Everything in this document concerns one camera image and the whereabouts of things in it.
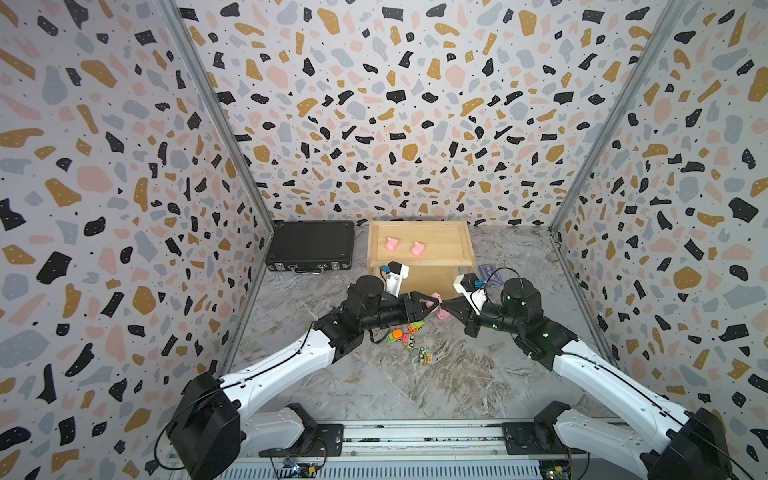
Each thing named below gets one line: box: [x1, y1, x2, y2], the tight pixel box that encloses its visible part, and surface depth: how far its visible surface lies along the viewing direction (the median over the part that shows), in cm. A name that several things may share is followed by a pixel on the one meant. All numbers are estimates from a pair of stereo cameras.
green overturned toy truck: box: [418, 345, 433, 366], surface depth 87 cm
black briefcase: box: [265, 220, 355, 275], surface depth 118 cm
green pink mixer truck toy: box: [402, 333, 415, 349], surface depth 92 cm
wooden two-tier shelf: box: [367, 220, 475, 299], surface depth 89 cm
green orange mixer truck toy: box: [388, 328, 403, 344], surface depth 92 cm
